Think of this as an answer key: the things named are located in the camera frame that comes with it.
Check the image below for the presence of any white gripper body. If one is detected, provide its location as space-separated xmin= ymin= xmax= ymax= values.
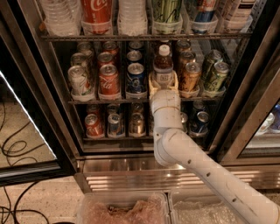
xmin=150 ymin=89 xmax=180 ymax=115

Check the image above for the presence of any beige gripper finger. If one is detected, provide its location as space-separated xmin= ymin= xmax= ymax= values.
xmin=169 ymin=71 xmax=179 ymax=93
xmin=148 ymin=72 xmax=158 ymax=98

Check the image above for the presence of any tea bottle white cap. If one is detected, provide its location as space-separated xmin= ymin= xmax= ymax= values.
xmin=152 ymin=44 xmax=174 ymax=91

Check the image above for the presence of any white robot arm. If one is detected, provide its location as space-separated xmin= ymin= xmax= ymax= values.
xmin=148 ymin=73 xmax=280 ymax=224

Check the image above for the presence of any clear water bottle centre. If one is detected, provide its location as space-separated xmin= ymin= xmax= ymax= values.
xmin=117 ymin=0 xmax=148 ymax=36

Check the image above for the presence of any clear water bottle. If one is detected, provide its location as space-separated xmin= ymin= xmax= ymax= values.
xmin=117 ymin=0 xmax=148 ymax=36
xmin=40 ymin=0 xmax=81 ymax=37

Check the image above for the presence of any large red cola bottle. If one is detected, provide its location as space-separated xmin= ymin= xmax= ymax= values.
xmin=80 ymin=0 xmax=112 ymax=24

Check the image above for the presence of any white labelled bottle top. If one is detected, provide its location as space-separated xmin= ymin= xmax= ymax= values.
xmin=221 ymin=0 xmax=256 ymax=29

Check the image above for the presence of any clear water bottle left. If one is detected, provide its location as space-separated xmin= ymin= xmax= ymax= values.
xmin=40 ymin=0 xmax=81 ymax=37

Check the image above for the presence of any open glass fridge door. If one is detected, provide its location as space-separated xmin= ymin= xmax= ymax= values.
xmin=0 ymin=0 xmax=77 ymax=186

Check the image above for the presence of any blue pepsi can front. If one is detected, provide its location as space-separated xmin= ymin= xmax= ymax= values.
xmin=127 ymin=63 xmax=146 ymax=94

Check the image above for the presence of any blue pepsi can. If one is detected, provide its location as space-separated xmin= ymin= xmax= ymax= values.
xmin=127 ymin=63 xmax=146 ymax=94
xmin=126 ymin=50 xmax=143 ymax=64

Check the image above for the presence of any orange gold can front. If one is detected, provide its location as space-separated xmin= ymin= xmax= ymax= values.
xmin=179 ymin=62 xmax=201 ymax=92

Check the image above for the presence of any orange gold can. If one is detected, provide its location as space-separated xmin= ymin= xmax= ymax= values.
xmin=179 ymin=62 xmax=201 ymax=92
xmin=177 ymin=51 xmax=196 ymax=76

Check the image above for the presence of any green can lower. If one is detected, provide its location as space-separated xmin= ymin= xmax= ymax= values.
xmin=180 ymin=112 xmax=188 ymax=133

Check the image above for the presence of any bronze can lower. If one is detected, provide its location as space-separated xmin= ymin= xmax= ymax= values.
xmin=129 ymin=113 xmax=144 ymax=135

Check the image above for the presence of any blue can lower right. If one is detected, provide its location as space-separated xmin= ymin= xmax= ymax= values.
xmin=191 ymin=111 xmax=210 ymax=133

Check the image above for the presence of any green can front right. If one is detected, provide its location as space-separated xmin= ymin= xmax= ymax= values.
xmin=204 ymin=61 xmax=229 ymax=92

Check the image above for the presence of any red cola can front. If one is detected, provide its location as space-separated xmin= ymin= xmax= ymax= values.
xmin=99 ymin=64 xmax=120 ymax=95

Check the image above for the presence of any red cola can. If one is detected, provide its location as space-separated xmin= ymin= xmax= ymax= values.
xmin=97 ymin=52 xmax=116 ymax=68
xmin=85 ymin=114 xmax=103 ymax=137
xmin=99 ymin=64 xmax=120 ymax=95

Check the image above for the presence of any green can rear right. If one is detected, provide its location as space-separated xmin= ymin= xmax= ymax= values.
xmin=201 ymin=49 xmax=223 ymax=81

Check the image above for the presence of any blue white can lower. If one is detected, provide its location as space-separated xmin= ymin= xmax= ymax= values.
xmin=108 ymin=113 xmax=123 ymax=137

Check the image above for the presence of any red cola can lower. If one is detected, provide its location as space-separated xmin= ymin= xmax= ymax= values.
xmin=85 ymin=114 xmax=103 ymax=137

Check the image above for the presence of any white diet cola can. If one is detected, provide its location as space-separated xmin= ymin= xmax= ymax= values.
xmin=67 ymin=65 xmax=92 ymax=96

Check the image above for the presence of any green drink can top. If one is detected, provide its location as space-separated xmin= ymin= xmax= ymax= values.
xmin=151 ymin=0 xmax=182 ymax=23

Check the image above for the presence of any blue energy drink can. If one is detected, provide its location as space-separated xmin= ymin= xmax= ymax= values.
xmin=194 ymin=0 xmax=218 ymax=23

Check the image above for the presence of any right clear plastic bin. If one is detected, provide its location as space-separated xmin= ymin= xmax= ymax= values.
xmin=168 ymin=189 xmax=245 ymax=224

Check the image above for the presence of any clear plastic bin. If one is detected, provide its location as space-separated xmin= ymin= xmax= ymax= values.
xmin=76 ymin=191 xmax=171 ymax=224
xmin=168 ymin=189 xmax=245 ymax=224

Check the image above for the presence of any left clear plastic bin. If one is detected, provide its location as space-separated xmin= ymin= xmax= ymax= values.
xmin=76 ymin=191 xmax=171 ymax=224

